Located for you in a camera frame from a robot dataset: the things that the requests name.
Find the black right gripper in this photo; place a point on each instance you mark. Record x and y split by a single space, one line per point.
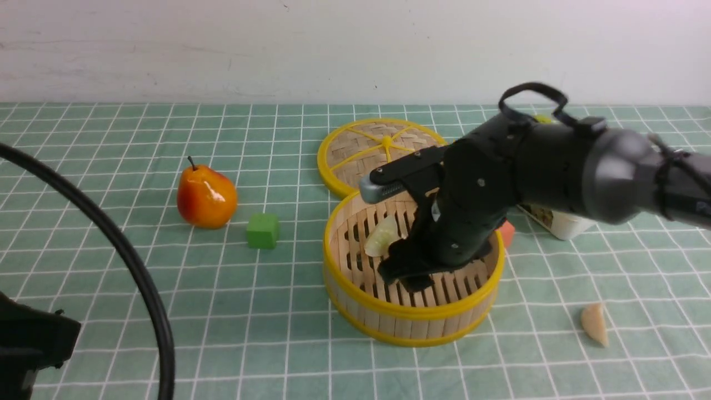
463 192

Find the pale green dumpling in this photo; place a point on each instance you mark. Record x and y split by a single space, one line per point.
385 233

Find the cream dumpling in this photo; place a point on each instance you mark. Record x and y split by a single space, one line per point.
593 322

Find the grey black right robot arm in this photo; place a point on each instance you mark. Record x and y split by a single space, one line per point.
610 178

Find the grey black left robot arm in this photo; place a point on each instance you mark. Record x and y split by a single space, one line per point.
32 340

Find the bamboo steamer tray yellow rim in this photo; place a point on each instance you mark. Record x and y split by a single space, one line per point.
456 304

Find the woven bamboo steamer lid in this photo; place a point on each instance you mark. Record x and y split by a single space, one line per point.
356 148

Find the orange cube block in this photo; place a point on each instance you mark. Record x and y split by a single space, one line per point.
507 232

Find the green cube block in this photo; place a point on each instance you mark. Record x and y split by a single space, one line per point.
263 231

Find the green lid lunch box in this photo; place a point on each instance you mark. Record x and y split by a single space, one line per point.
562 226

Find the orange red pear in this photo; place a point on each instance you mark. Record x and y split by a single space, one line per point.
205 198

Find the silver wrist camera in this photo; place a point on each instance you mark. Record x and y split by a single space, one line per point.
373 193

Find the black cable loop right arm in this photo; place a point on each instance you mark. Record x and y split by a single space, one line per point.
536 102

